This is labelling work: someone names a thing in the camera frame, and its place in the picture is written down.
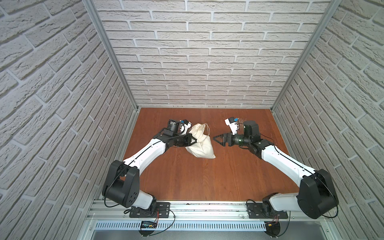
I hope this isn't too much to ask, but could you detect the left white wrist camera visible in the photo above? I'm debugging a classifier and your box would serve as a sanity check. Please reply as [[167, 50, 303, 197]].
[[179, 120, 192, 135]]

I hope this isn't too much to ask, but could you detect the small controller board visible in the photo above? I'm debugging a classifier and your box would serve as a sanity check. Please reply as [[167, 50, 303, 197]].
[[265, 222, 281, 238], [139, 221, 158, 235]]

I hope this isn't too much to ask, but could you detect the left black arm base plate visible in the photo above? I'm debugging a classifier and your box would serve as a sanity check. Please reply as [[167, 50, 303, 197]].
[[129, 202, 171, 219]]

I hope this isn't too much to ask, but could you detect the left small controller board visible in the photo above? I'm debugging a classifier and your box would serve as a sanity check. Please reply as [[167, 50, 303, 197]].
[[139, 221, 158, 235]]

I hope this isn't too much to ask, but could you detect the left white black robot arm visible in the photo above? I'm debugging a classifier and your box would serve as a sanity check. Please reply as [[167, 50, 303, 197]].
[[102, 120, 197, 210]]

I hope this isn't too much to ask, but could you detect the aluminium mounting rail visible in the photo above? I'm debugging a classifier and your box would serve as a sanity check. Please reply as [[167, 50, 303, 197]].
[[83, 200, 314, 235]]

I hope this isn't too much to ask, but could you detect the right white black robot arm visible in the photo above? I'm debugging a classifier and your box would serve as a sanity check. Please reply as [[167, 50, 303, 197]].
[[213, 121, 339, 219]]

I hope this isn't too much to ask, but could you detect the right small controller board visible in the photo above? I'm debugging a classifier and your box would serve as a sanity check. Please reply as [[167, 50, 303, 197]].
[[265, 222, 281, 238]]

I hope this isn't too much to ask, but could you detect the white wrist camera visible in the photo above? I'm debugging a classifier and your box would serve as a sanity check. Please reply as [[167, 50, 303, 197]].
[[179, 120, 192, 135], [225, 117, 239, 135]]

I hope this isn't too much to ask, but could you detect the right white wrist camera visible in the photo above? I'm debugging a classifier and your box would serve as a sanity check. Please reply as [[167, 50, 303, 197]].
[[225, 117, 239, 135]]

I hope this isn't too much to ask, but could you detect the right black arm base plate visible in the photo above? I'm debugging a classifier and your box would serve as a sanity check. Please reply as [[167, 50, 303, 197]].
[[246, 202, 289, 220]]

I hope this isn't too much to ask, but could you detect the cream cloth drawstring bag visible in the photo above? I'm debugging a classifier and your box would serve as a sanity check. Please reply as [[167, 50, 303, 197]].
[[186, 123, 216, 159]]

